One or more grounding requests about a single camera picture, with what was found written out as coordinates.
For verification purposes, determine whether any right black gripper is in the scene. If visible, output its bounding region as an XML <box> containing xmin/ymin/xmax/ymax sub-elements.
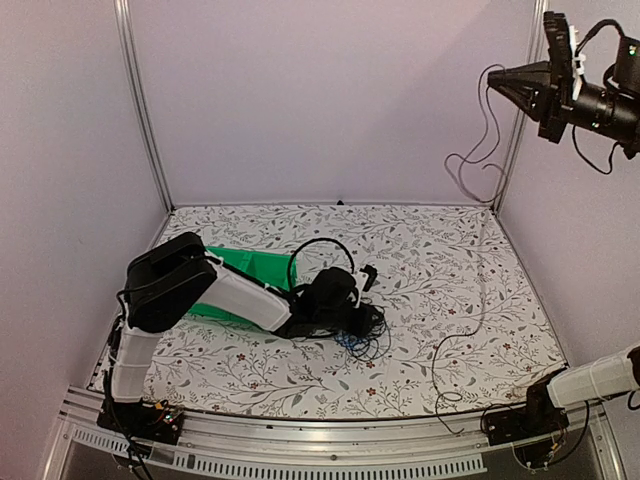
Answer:
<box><xmin>490</xmin><ymin>52</ymin><xmax>640</xmax><ymax>144</ymax></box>

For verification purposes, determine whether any grey cable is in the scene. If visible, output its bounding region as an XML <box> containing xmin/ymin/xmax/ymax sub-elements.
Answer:
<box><xmin>430</xmin><ymin>63</ymin><xmax>511</xmax><ymax>436</ymax></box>

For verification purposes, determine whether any black cable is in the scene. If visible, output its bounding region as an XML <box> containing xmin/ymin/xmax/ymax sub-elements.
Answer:
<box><xmin>329</xmin><ymin>299</ymin><xmax>394</xmax><ymax>361</ymax></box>

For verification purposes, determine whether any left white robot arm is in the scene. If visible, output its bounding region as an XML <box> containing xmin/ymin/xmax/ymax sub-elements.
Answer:
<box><xmin>104</xmin><ymin>232</ymin><xmax>386</xmax><ymax>434</ymax></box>

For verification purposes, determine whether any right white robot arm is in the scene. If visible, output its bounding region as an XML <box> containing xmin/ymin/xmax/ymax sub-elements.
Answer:
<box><xmin>488</xmin><ymin>27</ymin><xmax>639</xmax><ymax>436</ymax></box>

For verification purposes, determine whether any green plastic divided bin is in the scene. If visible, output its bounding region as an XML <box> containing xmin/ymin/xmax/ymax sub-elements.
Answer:
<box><xmin>189</xmin><ymin>248</ymin><xmax>291</xmax><ymax>332</ymax></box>

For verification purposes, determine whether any floral patterned table mat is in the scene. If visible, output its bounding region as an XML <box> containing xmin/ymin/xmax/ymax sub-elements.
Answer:
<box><xmin>88</xmin><ymin>202</ymin><xmax>569</xmax><ymax>420</ymax></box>

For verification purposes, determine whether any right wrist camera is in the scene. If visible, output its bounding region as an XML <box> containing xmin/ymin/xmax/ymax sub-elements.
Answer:
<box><xmin>543</xmin><ymin>11</ymin><xmax>586</xmax><ymax>105</ymax></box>

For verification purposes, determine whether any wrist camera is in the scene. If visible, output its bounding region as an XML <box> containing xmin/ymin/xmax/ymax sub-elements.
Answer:
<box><xmin>543</xmin><ymin>11</ymin><xmax>586</xmax><ymax>105</ymax></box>
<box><xmin>352</xmin><ymin>265</ymin><xmax>378</xmax><ymax>307</ymax></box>

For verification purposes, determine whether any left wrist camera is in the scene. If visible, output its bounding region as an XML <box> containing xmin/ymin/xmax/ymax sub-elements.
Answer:
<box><xmin>352</xmin><ymin>265</ymin><xmax>378</xmax><ymax>307</ymax></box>

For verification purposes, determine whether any left arm black hose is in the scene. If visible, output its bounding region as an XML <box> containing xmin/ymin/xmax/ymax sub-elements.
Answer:
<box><xmin>285</xmin><ymin>237</ymin><xmax>357</xmax><ymax>291</ymax></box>

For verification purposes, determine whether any aluminium front rail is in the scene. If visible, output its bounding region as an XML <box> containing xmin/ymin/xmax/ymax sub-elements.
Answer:
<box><xmin>42</xmin><ymin>387</ymin><xmax>627</xmax><ymax>479</ymax></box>

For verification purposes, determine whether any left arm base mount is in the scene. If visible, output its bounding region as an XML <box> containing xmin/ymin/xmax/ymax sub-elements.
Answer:
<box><xmin>97</xmin><ymin>400</ymin><xmax>184</xmax><ymax>445</ymax></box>

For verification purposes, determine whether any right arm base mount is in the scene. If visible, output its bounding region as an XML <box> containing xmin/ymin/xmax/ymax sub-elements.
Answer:
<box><xmin>480</xmin><ymin>395</ymin><xmax>569</xmax><ymax>470</ymax></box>

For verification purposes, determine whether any left aluminium corner post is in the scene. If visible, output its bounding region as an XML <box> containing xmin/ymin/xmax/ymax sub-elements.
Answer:
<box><xmin>113</xmin><ymin>0</ymin><xmax>175</xmax><ymax>214</ymax></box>

